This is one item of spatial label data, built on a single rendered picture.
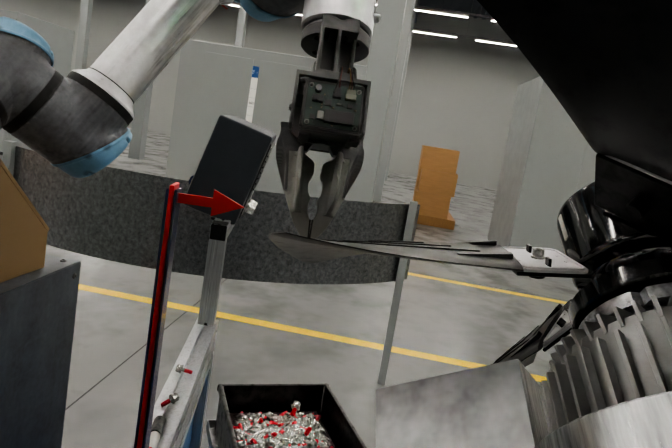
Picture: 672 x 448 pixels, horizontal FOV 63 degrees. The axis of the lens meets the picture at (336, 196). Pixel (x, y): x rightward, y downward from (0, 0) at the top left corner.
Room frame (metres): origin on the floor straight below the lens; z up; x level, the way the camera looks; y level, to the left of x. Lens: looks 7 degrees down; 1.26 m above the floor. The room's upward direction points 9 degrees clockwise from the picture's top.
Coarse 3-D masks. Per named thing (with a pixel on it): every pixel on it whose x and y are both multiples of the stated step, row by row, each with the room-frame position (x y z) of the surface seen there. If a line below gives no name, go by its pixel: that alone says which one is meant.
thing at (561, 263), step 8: (512, 248) 0.56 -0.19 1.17; (520, 248) 0.56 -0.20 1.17; (544, 248) 0.56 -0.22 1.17; (520, 256) 0.53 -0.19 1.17; (528, 256) 0.53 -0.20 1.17; (552, 256) 0.53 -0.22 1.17; (560, 256) 0.53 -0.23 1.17; (528, 264) 0.50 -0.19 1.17; (536, 264) 0.50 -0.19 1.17; (544, 264) 0.50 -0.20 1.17; (552, 264) 0.50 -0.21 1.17; (560, 264) 0.50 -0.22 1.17; (568, 264) 0.50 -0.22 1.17; (576, 264) 0.50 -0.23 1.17; (544, 272) 0.48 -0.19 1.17; (552, 272) 0.48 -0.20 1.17; (560, 272) 0.48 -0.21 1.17; (568, 272) 0.48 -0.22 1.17; (576, 272) 0.48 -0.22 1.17; (584, 272) 0.48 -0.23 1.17
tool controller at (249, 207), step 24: (240, 120) 1.15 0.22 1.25; (216, 144) 1.04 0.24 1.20; (240, 144) 1.05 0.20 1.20; (264, 144) 1.05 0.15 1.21; (216, 168) 1.04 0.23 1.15; (240, 168) 1.05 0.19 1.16; (192, 192) 1.04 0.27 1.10; (240, 192) 1.05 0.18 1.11; (216, 216) 1.05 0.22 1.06; (240, 216) 1.07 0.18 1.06
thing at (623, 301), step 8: (648, 288) 0.43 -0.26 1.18; (656, 288) 0.43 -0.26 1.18; (664, 288) 0.43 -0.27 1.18; (624, 296) 0.44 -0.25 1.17; (632, 296) 0.44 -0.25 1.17; (640, 296) 0.44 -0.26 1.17; (648, 296) 0.43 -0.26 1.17; (656, 296) 0.43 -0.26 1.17; (664, 296) 0.42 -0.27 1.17; (608, 304) 0.45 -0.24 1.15; (616, 304) 0.44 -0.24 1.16; (624, 304) 0.44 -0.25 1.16; (640, 304) 0.43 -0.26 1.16; (648, 304) 0.43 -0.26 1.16; (664, 304) 0.43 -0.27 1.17; (592, 312) 0.46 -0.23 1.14; (600, 312) 0.45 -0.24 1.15; (608, 312) 0.44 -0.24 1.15; (632, 312) 0.44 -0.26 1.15; (584, 320) 0.47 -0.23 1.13; (592, 320) 0.46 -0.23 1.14
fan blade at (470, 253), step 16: (272, 240) 0.51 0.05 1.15; (288, 240) 0.47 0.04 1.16; (304, 240) 0.44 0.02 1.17; (320, 240) 0.44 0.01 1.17; (336, 240) 0.51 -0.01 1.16; (368, 240) 0.54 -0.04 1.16; (304, 256) 0.61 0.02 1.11; (320, 256) 0.62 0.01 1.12; (336, 256) 0.63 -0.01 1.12; (400, 256) 0.45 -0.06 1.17; (416, 256) 0.46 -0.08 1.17; (432, 256) 0.47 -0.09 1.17; (448, 256) 0.48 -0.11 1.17; (464, 256) 0.48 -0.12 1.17; (480, 256) 0.49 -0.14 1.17; (496, 256) 0.49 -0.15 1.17; (512, 256) 0.49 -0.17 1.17
